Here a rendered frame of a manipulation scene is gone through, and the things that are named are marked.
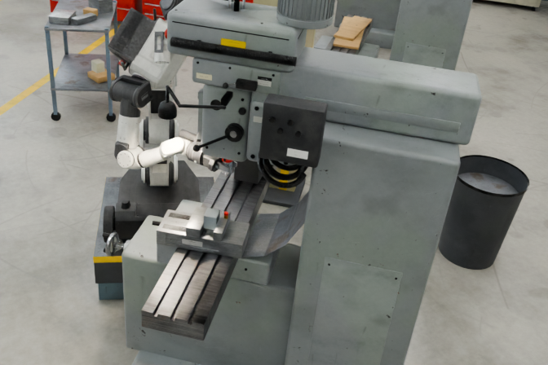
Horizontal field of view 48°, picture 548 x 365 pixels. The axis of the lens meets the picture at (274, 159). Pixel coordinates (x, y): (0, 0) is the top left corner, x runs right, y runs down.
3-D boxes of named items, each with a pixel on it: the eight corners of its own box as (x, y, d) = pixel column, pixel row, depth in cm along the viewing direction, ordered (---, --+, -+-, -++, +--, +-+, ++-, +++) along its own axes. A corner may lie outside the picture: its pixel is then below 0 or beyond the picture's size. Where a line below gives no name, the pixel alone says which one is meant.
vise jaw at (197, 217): (185, 235, 243) (185, 226, 241) (195, 213, 256) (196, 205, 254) (200, 238, 242) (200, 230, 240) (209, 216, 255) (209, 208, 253)
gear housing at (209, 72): (190, 83, 227) (191, 57, 222) (210, 60, 248) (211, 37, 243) (279, 98, 222) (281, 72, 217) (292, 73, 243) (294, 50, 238)
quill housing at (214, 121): (198, 156, 245) (201, 82, 228) (214, 134, 262) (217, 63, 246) (245, 165, 242) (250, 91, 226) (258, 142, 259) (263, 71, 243)
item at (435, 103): (249, 109, 228) (253, 59, 218) (262, 86, 248) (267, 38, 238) (469, 148, 217) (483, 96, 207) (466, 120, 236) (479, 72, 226)
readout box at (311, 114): (257, 160, 206) (262, 103, 196) (263, 147, 214) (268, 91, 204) (315, 170, 204) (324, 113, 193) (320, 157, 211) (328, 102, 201)
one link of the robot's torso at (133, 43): (105, 71, 291) (97, 58, 256) (142, 10, 294) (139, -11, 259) (161, 103, 296) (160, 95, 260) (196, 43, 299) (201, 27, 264)
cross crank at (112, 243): (99, 259, 290) (97, 239, 284) (109, 244, 300) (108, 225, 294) (130, 266, 288) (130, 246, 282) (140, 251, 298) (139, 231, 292)
